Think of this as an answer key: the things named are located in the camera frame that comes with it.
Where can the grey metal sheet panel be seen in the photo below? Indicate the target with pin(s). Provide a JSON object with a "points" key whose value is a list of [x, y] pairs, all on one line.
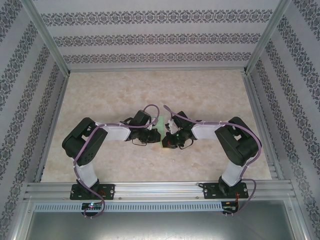
{"points": [[160, 227]]}

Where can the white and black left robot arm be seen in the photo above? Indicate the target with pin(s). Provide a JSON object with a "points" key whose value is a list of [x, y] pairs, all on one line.
{"points": [[116, 132]]}

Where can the white right camera bracket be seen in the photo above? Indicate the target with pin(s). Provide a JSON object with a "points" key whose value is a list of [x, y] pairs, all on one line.
{"points": [[171, 126]]}

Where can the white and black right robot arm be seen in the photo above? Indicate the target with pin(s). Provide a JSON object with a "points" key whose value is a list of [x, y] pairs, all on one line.
{"points": [[205, 131]]}

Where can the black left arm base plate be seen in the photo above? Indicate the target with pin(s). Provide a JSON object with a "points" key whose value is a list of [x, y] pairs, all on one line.
{"points": [[110, 191]]}

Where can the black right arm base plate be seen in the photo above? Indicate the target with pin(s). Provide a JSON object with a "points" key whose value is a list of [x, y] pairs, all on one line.
{"points": [[210, 191]]}

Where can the small circuit board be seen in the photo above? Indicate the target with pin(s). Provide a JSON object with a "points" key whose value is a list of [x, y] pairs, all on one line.
{"points": [[230, 208]]}

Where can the long aluminium mounting rail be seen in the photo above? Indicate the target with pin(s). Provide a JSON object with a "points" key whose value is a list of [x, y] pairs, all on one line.
{"points": [[160, 190]]}

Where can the aluminium frame post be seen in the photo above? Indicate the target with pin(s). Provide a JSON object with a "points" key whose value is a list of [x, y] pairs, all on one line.
{"points": [[267, 37], [47, 37]]}

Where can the circuit board with green light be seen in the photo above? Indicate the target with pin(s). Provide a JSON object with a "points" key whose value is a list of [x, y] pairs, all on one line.
{"points": [[91, 206]]}

